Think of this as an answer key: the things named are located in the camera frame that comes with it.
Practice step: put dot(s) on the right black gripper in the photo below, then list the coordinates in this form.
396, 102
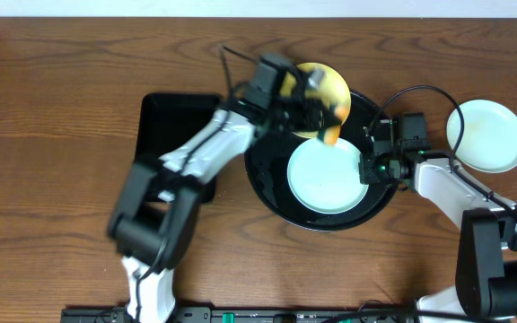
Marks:
367, 169

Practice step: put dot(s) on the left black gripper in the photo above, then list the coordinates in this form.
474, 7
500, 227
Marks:
306, 108

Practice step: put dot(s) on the yellow plate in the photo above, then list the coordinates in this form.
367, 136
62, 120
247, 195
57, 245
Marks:
334, 94

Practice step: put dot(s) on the green yellow sponge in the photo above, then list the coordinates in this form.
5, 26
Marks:
338, 115

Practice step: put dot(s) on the light green plate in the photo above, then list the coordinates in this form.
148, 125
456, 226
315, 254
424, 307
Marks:
325, 178
489, 141

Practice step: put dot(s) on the light green plate front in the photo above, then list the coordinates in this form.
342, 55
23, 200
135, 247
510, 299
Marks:
489, 141

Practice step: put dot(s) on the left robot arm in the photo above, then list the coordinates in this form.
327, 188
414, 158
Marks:
156, 213

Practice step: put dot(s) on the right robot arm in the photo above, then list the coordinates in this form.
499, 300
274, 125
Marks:
486, 273

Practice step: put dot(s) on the round black tray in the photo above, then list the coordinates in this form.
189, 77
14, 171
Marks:
266, 165

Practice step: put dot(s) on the black rectangular tray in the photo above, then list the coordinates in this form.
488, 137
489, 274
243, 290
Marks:
167, 121

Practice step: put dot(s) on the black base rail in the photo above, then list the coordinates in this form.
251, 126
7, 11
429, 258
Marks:
203, 315

